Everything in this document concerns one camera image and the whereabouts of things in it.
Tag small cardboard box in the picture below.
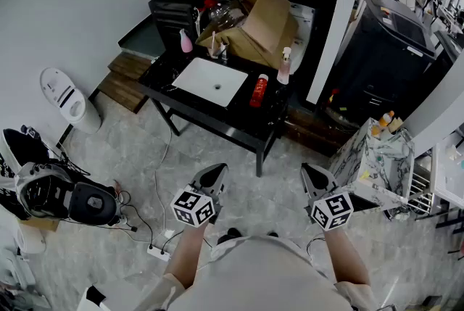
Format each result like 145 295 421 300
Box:
17 217 61 233

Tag orange bottle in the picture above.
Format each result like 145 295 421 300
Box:
378 110 395 128

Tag grey black appliance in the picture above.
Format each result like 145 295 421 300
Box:
14 161 75 220

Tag person's black left shoe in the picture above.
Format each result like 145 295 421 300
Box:
217 228 243 245

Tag red bottle with white cap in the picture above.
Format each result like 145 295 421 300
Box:
249 73 270 108

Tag chrome faucet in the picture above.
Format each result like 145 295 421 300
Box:
213 42 229 64

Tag grey platform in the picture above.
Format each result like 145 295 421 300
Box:
117 17 166 59

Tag pink pump bottle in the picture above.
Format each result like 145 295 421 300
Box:
276 46 293 86

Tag large black machine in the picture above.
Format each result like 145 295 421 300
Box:
328 0 436 122

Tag pink soap dispenser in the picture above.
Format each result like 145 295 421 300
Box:
179 28 194 54

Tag person's white shirt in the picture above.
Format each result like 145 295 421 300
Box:
133 235 380 311

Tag black round appliance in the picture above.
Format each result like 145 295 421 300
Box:
68 181 119 227

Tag white power strip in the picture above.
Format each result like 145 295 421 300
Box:
146 244 171 262

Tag black power cable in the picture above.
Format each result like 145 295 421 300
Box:
115 189 155 247

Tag wooden step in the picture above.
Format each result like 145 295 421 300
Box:
96 51 153 114

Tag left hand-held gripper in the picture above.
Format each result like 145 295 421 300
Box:
170 163 230 229

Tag white toilet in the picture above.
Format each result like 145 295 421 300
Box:
39 67 102 135

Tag large cardboard box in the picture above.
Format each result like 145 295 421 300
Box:
195 0 300 70

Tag white side cabinet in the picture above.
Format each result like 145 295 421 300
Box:
431 133 464 209

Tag black drawer cabinet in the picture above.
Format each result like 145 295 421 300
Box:
148 0 233 53

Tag person's left forearm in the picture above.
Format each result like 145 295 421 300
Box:
165 220 210 291

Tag white cable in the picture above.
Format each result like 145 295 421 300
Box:
154 128 173 231

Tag clear plastic bottle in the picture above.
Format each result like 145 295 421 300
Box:
208 1 248 30

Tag metal wire rack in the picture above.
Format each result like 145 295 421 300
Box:
407 164 436 216

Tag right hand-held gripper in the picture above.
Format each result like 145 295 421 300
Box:
300 163 355 233

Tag person's right forearm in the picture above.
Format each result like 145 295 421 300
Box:
321 224 370 285

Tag marble pattern cabinet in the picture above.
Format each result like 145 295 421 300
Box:
328 117 416 211

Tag white sink basin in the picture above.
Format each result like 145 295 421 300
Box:
171 57 249 108

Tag black marble vanity table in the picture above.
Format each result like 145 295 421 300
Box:
137 48 294 178

